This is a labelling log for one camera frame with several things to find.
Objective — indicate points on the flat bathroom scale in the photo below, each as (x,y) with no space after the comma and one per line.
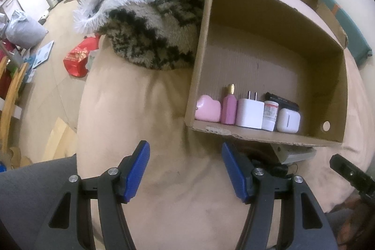
(42,55)

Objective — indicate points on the pink heart-shaped case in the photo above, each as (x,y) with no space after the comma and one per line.
(208,109)

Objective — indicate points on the white remote control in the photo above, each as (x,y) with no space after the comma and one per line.
(293,154)

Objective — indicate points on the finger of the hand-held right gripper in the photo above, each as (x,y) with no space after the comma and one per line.
(348,171)

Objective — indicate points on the red gift bag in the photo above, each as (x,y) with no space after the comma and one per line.
(77,58)

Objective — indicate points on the wooden rack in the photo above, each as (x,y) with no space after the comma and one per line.
(11,97)

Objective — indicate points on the white earbuds case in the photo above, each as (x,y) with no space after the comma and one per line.
(288,121)

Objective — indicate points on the fuzzy patterned blanket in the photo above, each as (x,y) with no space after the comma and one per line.
(146,24)

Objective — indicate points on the pink perfume bottle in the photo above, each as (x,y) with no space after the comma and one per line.
(229,109)

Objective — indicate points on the grey plastic bag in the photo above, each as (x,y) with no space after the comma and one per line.
(25,31)

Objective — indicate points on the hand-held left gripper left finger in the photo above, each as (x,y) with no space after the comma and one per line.
(136,171)

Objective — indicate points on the teal headboard cushion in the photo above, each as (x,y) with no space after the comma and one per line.
(351,30)

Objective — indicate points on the white plastic bag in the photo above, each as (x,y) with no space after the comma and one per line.
(91,59)

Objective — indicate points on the white pill bottle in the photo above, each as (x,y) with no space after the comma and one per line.
(270,116)

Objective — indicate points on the flat cardboard piece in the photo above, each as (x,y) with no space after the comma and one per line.
(60,141)

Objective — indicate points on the cardboard box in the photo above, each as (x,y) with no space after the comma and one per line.
(263,56)

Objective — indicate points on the white charger plug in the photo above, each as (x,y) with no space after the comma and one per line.
(249,113)

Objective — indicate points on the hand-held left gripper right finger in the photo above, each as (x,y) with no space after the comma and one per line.
(234,171)

